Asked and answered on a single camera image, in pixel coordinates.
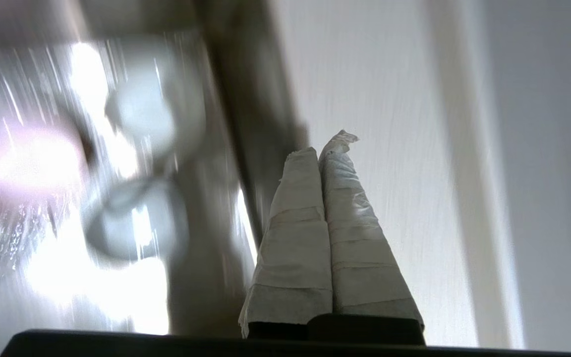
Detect white bowl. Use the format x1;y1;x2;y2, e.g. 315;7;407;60
81;178;190;264
103;47;209;162

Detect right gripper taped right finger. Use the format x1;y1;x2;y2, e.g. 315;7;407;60
310;130;426;345

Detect stainless steel sink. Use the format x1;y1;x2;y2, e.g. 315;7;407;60
0;0;311;343

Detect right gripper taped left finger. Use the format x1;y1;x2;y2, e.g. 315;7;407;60
238;147;334;340

